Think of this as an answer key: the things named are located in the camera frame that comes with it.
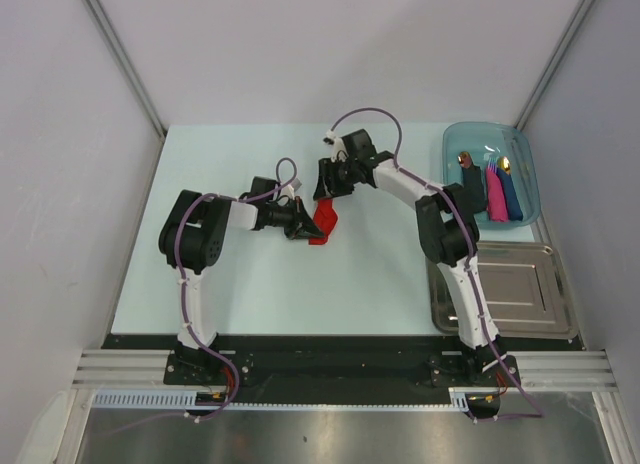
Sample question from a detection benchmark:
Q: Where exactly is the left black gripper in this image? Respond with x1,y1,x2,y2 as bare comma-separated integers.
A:
264,196,323,241

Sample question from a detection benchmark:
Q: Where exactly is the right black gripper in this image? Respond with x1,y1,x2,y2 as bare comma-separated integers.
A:
314,157,359,201

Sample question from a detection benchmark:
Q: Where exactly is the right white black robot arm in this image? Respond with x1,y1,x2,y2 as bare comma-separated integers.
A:
313,129,516,385

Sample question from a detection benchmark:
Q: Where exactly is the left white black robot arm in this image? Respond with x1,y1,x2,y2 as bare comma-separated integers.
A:
158,177,325,384

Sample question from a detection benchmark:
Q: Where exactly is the black rolled napkin bundle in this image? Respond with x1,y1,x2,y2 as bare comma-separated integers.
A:
458,151,488,214

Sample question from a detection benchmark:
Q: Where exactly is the pink rolled napkin bundle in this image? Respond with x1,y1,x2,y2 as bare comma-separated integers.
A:
485,161,508,222

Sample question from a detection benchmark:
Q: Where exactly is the navy rolled napkin bundle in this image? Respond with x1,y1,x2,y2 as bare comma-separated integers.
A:
498,156,523,221

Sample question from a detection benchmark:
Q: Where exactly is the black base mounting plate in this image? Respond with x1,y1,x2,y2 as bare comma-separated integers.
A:
163,333,521,419

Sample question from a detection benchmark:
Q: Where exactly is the blue transparent plastic bin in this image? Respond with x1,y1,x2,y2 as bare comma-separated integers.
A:
442,122,541,231

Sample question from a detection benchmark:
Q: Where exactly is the stainless steel tray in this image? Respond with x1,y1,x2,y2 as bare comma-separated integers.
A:
429,240,576,341

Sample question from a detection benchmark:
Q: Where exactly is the white slotted cable duct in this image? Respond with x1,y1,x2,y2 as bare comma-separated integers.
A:
93,389,468,412

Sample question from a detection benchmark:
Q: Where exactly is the aluminium rail profile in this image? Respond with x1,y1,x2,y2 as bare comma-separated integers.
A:
73,349,618,392

